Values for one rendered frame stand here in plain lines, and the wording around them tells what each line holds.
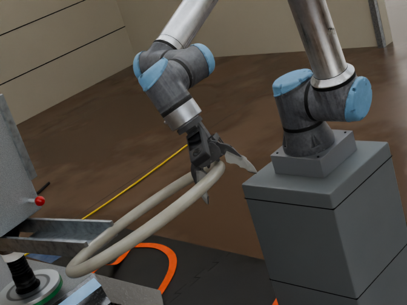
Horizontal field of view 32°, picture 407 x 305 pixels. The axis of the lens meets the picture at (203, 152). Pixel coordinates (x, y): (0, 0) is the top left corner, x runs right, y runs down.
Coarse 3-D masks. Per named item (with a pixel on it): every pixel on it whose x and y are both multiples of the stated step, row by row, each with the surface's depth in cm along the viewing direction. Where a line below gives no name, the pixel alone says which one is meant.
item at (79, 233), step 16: (32, 224) 222; (48, 224) 217; (64, 224) 212; (80, 224) 208; (96, 224) 203; (112, 224) 200; (0, 240) 216; (16, 240) 211; (32, 240) 206; (48, 240) 201; (64, 240) 197; (80, 240) 205
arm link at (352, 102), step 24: (288, 0) 217; (312, 0) 214; (312, 24) 218; (312, 48) 223; (336, 48) 224; (336, 72) 226; (312, 96) 236; (336, 96) 228; (360, 96) 229; (336, 120) 236
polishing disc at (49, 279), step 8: (40, 272) 240; (48, 272) 238; (56, 272) 236; (40, 280) 234; (48, 280) 232; (56, 280) 231; (8, 288) 236; (40, 288) 229; (48, 288) 227; (0, 296) 232; (8, 296) 231; (16, 296) 229; (24, 296) 227; (32, 296) 226; (40, 296) 224; (0, 304) 227; (8, 304) 225; (16, 304) 224; (24, 304) 222; (32, 304) 223
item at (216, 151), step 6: (198, 120) 174; (186, 126) 173; (192, 126) 173; (198, 126) 177; (204, 126) 180; (180, 132) 174; (186, 132) 176; (210, 138) 175; (216, 138) 177; (210, 144) 173; (210, 150) 174; (216, 150) 173; (216, 156) 174; (204, 162) 175; (210, 162) 174
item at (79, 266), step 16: (208, 176) 167; (160, 192) 202; (192, 192) 162; (144, 208) 203; (176, 208) 159; (128, 224) 202; (144, 224) 158; (160, 224) 157; (96, 240) 195; (128, 240) 157; (80, 256) 187; (96, 256) 161; (112, 256) 158; (80, 272) 165
